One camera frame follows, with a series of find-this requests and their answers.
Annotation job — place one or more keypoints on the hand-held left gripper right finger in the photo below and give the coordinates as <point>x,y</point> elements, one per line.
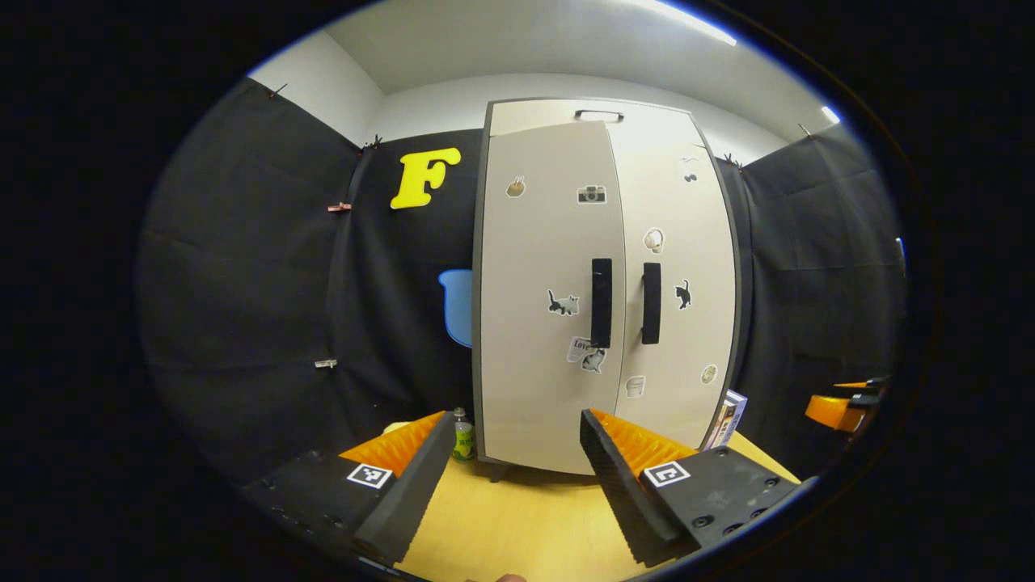
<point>623,493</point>

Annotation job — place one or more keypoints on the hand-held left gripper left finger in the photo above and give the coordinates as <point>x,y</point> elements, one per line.
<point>412,493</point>

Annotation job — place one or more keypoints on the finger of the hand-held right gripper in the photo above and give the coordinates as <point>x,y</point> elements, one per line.
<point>867,399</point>
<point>877,381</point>

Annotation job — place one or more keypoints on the white shoe cabinet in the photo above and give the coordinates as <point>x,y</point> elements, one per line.
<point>477,339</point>

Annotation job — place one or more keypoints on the white shoe cabinet door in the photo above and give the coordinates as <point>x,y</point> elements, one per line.
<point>695,339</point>
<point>534,259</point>

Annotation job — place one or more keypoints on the white cabinet drawer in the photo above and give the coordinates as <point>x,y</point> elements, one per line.
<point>534,115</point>

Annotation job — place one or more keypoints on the green drink bottle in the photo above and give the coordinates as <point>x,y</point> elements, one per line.
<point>463,440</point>

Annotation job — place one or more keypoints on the colourful printed box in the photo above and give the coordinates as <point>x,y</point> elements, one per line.
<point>730,416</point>

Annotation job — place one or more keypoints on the black backdrop cloth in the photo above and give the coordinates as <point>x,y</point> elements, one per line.
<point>242,283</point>

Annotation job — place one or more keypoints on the short ceiling light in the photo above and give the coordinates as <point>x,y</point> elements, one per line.
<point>830,115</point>

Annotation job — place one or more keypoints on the long ceiling light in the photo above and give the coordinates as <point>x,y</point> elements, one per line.
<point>687,20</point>

